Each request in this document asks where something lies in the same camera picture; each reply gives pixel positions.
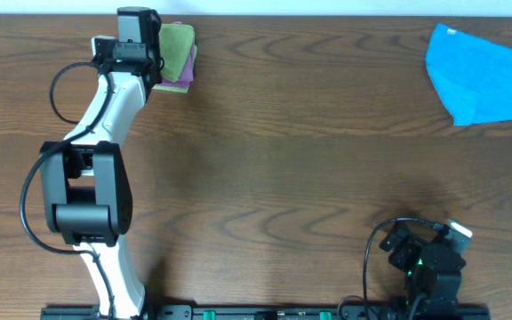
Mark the blue cloth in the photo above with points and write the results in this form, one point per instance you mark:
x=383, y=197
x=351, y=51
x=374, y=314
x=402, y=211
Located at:
x=472, y=76

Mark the folded light green cloth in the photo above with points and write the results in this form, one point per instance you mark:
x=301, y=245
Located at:
x=180, y=63

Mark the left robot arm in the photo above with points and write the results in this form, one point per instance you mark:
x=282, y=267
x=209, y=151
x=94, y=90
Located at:
x=87, y=194

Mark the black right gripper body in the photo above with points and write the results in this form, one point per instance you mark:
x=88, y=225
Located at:
x=404, y=258

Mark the green microfibre cloth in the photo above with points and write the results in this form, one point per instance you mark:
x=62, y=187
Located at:
x=176, y=51

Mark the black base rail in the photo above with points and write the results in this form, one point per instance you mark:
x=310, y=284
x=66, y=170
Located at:
x=186, y=312

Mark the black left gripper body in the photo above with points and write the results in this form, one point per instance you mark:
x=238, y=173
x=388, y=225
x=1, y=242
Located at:
x=156, y=52

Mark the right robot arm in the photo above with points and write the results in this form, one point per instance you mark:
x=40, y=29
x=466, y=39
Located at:
x=432, y=270

